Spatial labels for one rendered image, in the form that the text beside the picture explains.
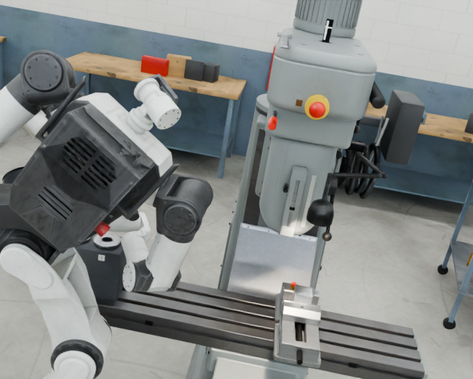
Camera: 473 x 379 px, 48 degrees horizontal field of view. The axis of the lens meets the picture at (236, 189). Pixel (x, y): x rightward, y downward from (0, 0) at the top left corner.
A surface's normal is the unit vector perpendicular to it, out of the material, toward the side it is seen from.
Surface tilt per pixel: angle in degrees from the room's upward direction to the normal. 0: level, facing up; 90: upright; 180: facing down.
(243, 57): 90
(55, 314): 90
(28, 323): 0
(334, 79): 90
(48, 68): 75
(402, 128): 90
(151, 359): 0
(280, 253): 63
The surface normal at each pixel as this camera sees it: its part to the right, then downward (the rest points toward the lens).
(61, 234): -0.28, 0.46
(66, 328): 0.02, 0.40
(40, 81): 0.16, 0.17
